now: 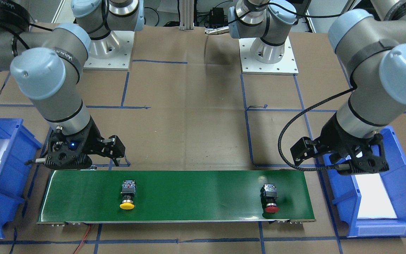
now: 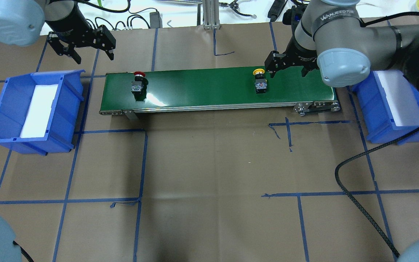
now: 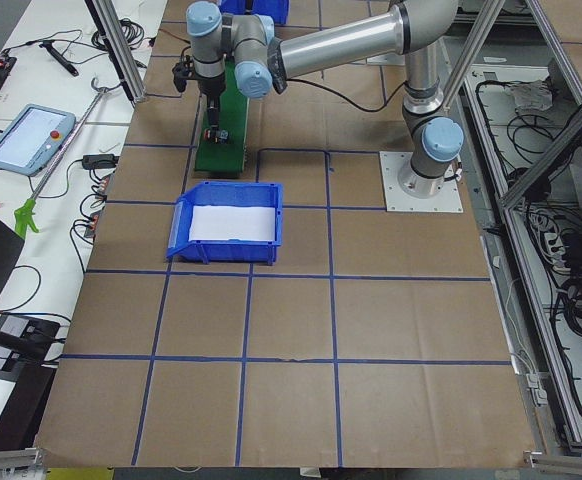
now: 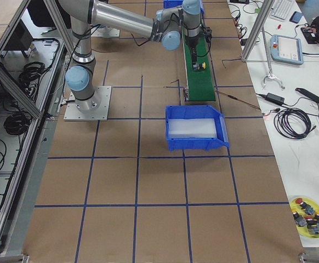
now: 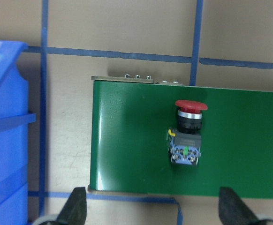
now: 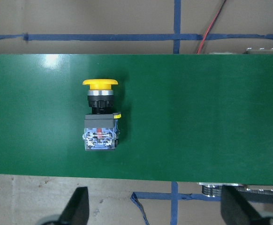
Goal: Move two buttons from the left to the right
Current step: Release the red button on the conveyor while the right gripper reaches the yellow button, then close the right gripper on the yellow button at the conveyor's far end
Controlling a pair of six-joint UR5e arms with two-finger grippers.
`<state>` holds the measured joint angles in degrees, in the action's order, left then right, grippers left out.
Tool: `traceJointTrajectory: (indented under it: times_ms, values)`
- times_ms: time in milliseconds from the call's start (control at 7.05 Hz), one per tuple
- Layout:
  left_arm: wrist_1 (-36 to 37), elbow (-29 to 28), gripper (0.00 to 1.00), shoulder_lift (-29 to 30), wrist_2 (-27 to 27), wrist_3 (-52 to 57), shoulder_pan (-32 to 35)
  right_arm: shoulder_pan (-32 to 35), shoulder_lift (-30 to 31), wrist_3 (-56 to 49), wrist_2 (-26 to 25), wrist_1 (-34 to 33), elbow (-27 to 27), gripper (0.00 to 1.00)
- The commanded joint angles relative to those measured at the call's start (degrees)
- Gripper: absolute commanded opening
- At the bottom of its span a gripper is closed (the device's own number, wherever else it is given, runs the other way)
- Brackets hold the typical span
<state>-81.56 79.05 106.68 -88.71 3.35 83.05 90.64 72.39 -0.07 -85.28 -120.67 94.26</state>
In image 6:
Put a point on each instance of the green conveyor belt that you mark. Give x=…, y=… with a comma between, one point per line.
x=199, y=118

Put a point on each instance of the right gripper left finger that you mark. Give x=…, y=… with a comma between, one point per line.
x=77, y=209

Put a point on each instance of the yellow push button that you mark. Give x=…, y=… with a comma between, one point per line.
x=101, y=125

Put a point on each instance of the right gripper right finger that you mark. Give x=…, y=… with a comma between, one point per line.
x=235, y=209

